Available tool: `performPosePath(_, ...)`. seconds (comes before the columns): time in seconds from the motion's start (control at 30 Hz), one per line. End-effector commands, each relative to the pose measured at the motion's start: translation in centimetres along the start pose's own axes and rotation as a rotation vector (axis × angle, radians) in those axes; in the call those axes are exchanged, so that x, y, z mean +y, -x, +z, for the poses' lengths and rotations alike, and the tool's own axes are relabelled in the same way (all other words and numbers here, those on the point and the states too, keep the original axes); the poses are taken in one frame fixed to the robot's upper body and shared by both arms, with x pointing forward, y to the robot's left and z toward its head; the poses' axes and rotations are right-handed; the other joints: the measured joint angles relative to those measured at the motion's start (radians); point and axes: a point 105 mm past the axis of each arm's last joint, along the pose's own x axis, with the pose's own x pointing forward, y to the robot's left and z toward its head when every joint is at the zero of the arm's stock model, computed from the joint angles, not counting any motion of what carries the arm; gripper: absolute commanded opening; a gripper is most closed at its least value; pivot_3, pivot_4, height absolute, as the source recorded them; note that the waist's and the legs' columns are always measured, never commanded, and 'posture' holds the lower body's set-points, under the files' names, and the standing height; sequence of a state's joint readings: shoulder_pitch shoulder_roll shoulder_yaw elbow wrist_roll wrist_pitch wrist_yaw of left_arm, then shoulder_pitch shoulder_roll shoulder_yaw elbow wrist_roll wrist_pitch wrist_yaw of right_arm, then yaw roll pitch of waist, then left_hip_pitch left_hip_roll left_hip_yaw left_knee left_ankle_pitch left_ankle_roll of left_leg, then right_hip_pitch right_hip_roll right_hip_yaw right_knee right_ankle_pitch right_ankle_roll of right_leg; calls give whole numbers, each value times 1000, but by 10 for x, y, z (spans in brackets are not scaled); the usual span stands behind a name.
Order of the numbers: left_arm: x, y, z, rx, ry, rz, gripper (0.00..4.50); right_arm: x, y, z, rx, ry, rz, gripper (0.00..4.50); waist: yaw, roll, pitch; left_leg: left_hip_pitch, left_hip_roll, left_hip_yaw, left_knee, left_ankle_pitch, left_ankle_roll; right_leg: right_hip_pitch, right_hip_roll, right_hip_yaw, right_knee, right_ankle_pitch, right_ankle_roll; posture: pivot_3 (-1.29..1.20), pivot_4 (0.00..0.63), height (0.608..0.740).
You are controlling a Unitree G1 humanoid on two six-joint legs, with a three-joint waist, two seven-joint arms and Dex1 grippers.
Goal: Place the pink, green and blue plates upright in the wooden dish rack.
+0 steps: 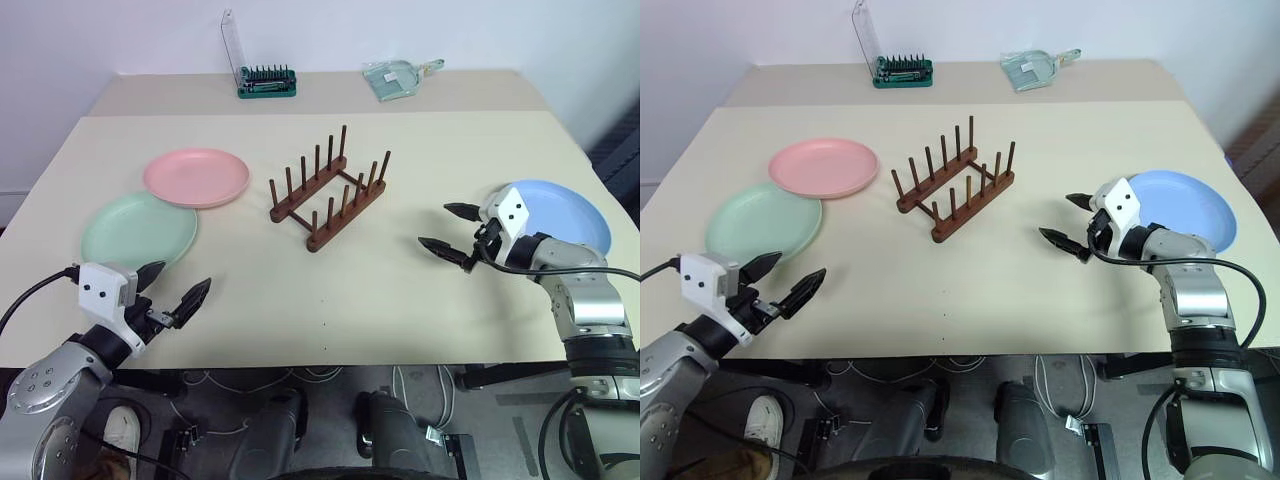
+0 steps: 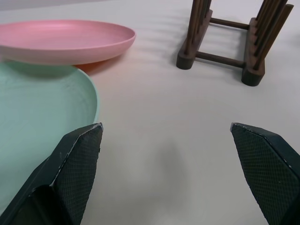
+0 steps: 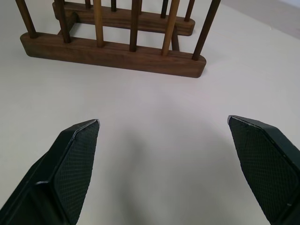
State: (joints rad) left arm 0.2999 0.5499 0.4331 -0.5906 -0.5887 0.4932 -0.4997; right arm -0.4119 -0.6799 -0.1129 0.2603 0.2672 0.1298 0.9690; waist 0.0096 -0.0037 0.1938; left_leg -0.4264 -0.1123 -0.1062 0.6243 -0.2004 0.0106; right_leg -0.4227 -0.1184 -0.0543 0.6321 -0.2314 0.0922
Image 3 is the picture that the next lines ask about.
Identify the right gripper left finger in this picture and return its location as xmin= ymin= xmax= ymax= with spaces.
xmin=0 ymin=119 xmax=100 ymax=225

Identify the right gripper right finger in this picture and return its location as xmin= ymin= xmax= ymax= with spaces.
xmin=226 ymin=115 xmax=300 ymax=225

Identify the brown wooden dish rack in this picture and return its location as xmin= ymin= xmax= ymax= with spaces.
xmin=15 ymin=0 xmax=221 ymax=79

